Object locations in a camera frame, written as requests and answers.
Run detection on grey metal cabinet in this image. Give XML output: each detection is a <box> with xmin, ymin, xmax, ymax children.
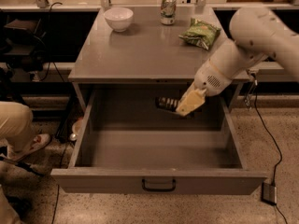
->
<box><xmin>67</xmin><ymin>5</ymin><xmax>250</xmax><ymax>113</ymax></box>

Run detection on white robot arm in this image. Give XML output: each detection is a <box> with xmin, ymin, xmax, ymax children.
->
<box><xmin>174</xmin><ymin>7</ymin><xmax>299</xmax><ymax>116</ymax></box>

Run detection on black tripod leg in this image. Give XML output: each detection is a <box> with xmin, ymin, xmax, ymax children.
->
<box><xmin>0</xmin><ymin>161</ymin><xmax>45</xmax><ymax>187</ymax></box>

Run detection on green chip bag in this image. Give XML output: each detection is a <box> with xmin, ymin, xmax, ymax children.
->
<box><xmin>178</xmin><ymin>18</ymin><xmax>221</xmax><ymax>50</ymax></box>

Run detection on black power adapter box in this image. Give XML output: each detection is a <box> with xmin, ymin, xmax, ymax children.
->
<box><xmin>261</xmin><ymin>183</ymin><xmax>278</xmax><ymax>205</ymax></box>

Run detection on white red sneaker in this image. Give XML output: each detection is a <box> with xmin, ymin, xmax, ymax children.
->
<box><xmin>7</xmin><ymin>133</ymin><xmax>51</xmax><ymax>161</ymax></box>

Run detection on black drawer handle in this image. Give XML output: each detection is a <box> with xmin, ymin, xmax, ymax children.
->
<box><xmin>141</xmin><ymin>179</ymin><xmax>177</xmax><ymax>192</ymax></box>

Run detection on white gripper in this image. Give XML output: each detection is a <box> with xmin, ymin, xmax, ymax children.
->
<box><xmin>176</xmin><ymin>59</ymin><xmax>233</xmax><ymax>117</ymax></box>

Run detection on black floor cable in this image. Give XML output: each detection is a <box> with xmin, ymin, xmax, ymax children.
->
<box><xmin>252</xmin><ymin>75</ymin><xmax>289</xmax><ymax>224</ymax></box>

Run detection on person leg beige trousers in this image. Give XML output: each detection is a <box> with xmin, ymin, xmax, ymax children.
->
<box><xmin>0</xmin><ymin>102</ymin><xmax>35</xmax><ymax>153</ymax></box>

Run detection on black rxbar chocolate bar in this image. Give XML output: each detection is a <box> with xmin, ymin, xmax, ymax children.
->
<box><xmin>155</xmin><ymin>97</ymin><xmax>179</xmax><ymax>112</ymax></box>

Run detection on white ceramic bowl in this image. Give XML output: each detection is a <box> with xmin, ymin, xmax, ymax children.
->
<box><xmin>104</xmin><ymin>7</ymin><xmax>134</xmax><ymax>32</ymax></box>

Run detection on green white soda can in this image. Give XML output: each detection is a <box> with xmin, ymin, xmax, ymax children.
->
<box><xmin>160</xmin><ymin>0</ymin><xmax>177</xmax><ymax>25</ymax></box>

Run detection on open grey top drawer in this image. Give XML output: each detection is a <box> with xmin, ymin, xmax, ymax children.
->
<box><xmin>51</xmin><ymin>85</ymin><xmax>266</xmax><ymax>195</ymax></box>

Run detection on black equipment on left shelf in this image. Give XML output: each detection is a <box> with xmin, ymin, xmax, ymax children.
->
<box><xmin>0</xmin><ymin>15</ymin><xmax>47</xmax><ymax>72</ymax></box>

